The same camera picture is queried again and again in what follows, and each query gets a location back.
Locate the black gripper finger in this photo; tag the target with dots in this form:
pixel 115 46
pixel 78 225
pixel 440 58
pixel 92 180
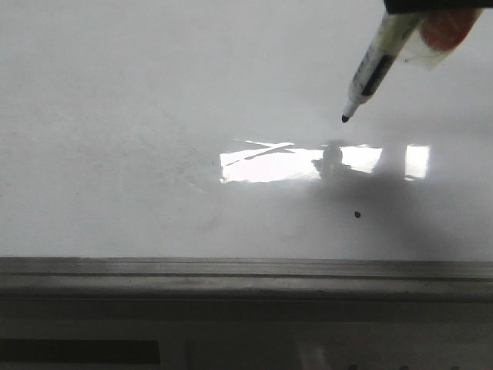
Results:
pixel 394 7

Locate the white black whiteboard marker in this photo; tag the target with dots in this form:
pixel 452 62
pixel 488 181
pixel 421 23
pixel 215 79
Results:
pixel 388 41

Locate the red magnet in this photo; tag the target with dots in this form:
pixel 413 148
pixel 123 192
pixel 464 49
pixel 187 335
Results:
pixel 437 35

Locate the white whiteboard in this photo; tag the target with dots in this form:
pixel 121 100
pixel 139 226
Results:
pixel 212 129

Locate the grey aluminium whiteboard frame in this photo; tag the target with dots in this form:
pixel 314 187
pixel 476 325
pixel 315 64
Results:
pixel 157 279

